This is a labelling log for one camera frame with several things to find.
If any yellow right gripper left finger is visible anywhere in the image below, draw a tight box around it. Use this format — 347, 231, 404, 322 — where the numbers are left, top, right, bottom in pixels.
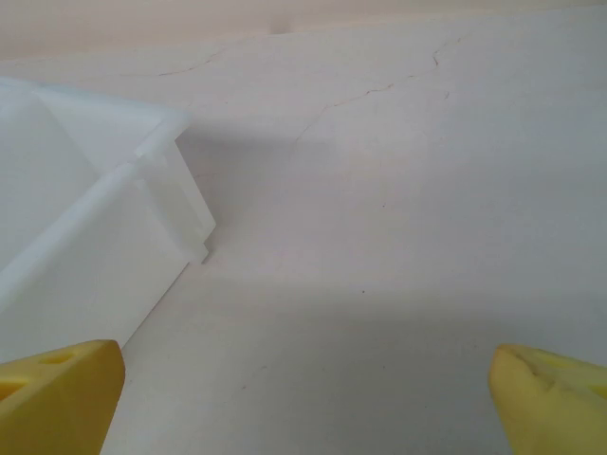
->
0, 338, 126, 455

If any white three-compartment plastic container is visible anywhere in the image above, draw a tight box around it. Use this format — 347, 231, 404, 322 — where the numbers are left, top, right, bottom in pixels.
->
0, 75, 218, 361

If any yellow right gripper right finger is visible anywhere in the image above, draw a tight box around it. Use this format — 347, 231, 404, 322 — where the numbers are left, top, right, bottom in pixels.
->
488, 343, 607, 455

